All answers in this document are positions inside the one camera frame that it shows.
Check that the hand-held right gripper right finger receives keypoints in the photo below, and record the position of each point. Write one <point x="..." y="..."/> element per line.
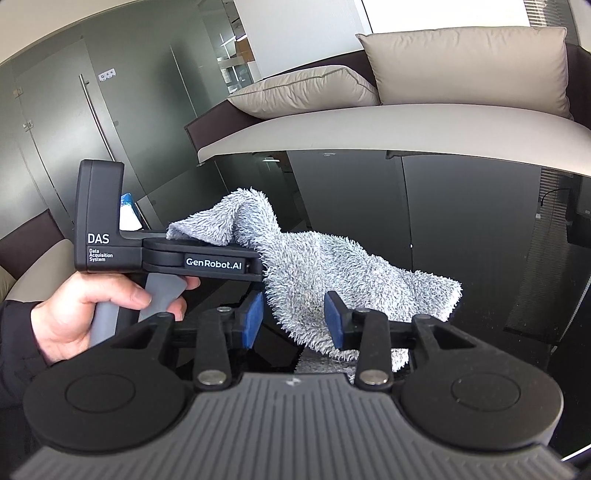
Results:
<point x="333" y="323"/>

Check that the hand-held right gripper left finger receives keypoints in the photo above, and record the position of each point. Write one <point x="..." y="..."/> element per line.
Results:
<point x="251" y="323"/>

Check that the grey fluffy towel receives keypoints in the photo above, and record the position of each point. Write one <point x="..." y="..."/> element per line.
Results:
<point x="332" y="263"/>

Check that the person's left forearm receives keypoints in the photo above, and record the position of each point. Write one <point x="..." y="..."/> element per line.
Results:
<point x="18" y="350"/>

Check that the person's left hand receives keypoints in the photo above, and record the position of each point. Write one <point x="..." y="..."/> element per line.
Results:
<point x="69" y="318"/>

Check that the blue white object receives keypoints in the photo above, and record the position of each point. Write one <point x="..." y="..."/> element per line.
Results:
<point x="130" y="214"/>

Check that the frosted glass door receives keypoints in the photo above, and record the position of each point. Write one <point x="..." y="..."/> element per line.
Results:
<point x="55" y="152"/>

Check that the beige brown armchair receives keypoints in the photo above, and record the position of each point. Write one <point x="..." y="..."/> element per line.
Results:
<point x="37" y="267"/>

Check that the small door sign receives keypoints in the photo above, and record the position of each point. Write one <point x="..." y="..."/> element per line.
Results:
<point x="107" y="74"/>

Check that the small beige cushion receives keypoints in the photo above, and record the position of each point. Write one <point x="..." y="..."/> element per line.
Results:
<point x="304" y="92"/>

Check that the large beige cushion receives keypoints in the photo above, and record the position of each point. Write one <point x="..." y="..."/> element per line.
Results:
<point x="466" y="69"/>

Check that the beige sofa with dark frame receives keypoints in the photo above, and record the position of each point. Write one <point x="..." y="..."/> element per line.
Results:
<point x="415" y="129"/>

